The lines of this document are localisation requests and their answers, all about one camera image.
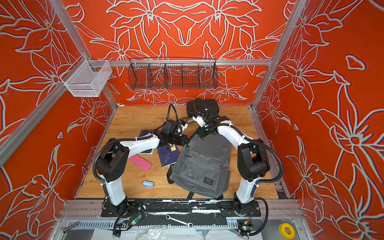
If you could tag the black hard case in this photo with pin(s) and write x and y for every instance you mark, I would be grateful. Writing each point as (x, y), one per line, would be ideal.
(199, 106)

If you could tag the grey student backpack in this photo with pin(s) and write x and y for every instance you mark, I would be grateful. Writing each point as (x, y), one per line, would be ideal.
(203, 166)

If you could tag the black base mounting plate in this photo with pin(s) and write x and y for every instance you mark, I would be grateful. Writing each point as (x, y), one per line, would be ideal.
(224, 207)

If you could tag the silver combination wrench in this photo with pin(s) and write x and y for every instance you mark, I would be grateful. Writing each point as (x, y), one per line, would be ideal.
(188, 224)

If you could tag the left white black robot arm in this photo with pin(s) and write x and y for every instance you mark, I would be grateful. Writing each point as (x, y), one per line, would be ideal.
(110, 162)

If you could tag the black wire wall basket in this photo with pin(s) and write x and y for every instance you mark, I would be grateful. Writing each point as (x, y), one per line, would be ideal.
(173, 74)

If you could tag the light blue stapler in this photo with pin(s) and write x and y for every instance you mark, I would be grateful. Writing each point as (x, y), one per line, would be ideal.
(148, 184)

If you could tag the yellow tape roll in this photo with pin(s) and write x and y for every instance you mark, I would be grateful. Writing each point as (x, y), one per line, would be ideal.
(287, 231)

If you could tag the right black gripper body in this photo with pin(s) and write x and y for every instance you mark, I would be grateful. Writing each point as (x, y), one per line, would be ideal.
(205, 130)

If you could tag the grey bolt on frame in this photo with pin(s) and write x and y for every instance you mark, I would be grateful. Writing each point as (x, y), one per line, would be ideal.
(66, 229)

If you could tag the white wire wall basket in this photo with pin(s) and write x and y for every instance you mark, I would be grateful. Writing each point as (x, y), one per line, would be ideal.
(82, 80)

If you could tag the blue notebook yellow label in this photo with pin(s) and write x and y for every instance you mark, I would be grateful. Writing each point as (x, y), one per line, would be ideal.
(168, 155)

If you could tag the pink pencil case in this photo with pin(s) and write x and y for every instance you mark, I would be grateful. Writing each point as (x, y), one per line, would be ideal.
(140, 162)

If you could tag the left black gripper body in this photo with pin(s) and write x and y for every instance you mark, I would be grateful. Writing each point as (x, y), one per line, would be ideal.
(175, 138)

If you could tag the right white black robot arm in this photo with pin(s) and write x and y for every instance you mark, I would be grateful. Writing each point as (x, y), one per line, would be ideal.
(252, 162)

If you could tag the small metal hand tool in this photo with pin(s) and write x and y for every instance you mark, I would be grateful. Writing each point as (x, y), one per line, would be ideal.
(188, 120)

